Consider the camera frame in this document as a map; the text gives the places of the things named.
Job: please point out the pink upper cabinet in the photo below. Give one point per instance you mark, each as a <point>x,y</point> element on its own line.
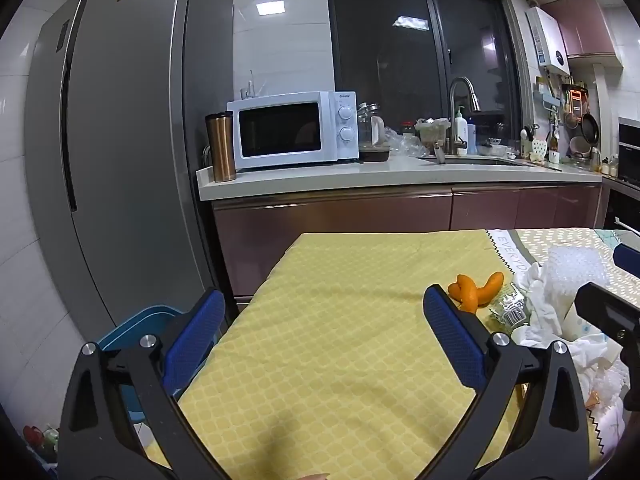
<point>585,25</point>

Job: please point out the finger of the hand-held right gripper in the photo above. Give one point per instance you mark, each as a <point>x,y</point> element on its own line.
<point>607,310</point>
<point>627,260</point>

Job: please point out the white pump bottle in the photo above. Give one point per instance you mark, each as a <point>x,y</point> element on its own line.
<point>460,132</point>

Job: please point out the black frying pan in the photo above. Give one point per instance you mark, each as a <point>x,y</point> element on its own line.
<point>590,130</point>

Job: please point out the grey refrigerator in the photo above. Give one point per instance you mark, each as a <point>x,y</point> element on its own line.
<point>125,135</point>

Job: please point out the crumpled clear plastic bags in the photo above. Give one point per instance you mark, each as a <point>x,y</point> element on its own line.
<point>407,145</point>

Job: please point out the white dotted utensil holder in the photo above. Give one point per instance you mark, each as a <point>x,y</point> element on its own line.
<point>538,150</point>

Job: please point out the clear wrapper with green edge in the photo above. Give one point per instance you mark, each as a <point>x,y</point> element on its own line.
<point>510,310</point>

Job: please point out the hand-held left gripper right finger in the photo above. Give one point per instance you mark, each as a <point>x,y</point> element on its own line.
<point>455,335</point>

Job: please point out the brown glass baking dish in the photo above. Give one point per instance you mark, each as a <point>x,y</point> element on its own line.
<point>375,154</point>

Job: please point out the steel kitchen faucet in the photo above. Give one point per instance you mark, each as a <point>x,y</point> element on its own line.
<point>452,105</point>

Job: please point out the blue plastic basket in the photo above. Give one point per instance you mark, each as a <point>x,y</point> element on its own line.
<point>130,322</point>

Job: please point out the yellow patterned tablecloth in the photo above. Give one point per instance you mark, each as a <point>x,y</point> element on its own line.
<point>325,335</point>

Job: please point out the dark window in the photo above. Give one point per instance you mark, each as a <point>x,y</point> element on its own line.
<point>390,60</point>

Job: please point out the copper travel mug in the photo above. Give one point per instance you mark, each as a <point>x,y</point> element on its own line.
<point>221,150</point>

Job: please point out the white microwave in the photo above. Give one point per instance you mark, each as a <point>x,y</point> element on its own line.
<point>280,102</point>

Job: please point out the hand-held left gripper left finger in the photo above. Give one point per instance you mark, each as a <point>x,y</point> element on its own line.
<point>195,340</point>

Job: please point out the long orange peel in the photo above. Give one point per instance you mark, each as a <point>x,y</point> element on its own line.
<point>462,292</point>

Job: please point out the black built-in oven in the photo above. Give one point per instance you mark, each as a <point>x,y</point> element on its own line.
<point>629,145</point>

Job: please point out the kitchen counter with cabinets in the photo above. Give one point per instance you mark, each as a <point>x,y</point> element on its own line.
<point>350,215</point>

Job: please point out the white water heater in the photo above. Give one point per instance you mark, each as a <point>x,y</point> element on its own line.
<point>547,40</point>

